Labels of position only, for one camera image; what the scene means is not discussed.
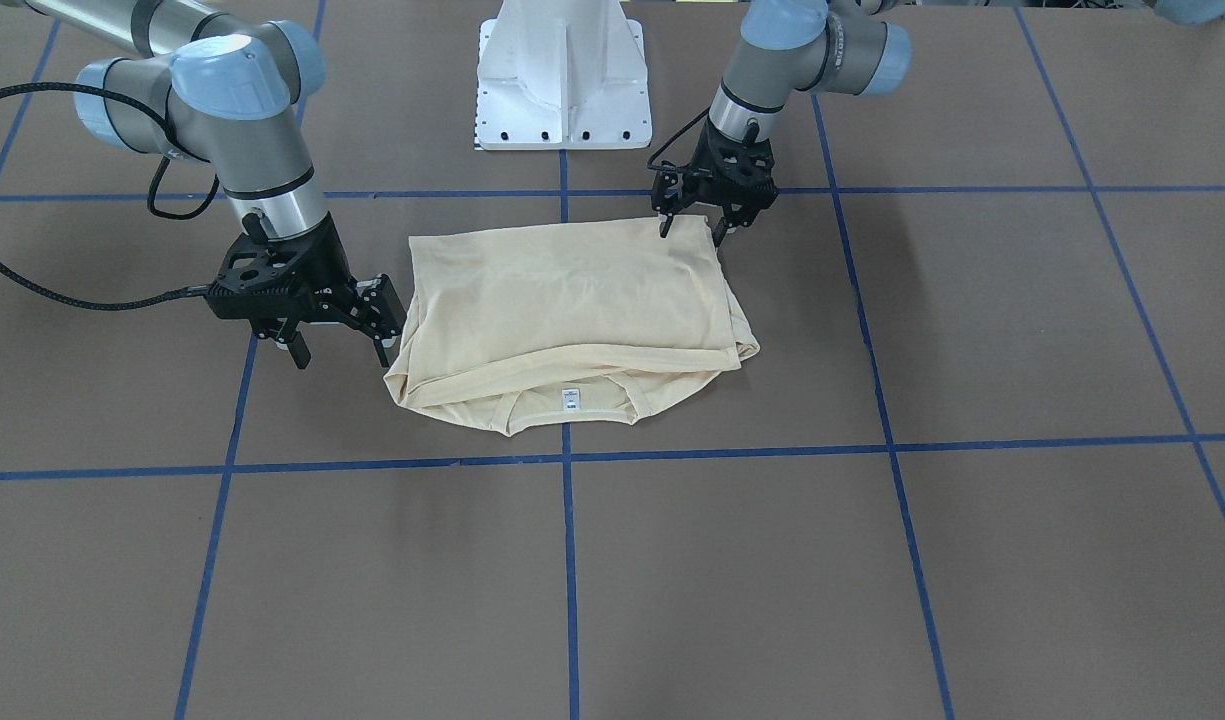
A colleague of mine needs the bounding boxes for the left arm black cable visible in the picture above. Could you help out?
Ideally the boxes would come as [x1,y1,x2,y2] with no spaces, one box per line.
[647,108,713,173]

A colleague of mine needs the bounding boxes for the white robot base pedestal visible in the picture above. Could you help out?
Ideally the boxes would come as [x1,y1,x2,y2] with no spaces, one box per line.
[474,1,653,151]

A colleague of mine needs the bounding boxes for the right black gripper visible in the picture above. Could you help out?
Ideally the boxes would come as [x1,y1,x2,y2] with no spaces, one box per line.
[206,216,407,370]

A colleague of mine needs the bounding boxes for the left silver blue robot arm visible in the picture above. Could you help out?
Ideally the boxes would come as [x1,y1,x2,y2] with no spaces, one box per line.
[647,1,913,245]

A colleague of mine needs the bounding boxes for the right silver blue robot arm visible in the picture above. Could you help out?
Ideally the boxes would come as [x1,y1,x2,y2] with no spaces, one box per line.
[27,1,405,369]

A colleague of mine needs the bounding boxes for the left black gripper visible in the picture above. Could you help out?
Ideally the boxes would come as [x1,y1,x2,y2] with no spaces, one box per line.
[650,115,778,249]

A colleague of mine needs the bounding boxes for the beige long sleeve graphic shirt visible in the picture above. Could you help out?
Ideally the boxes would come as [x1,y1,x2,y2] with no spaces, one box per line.
[383,216,760,437]

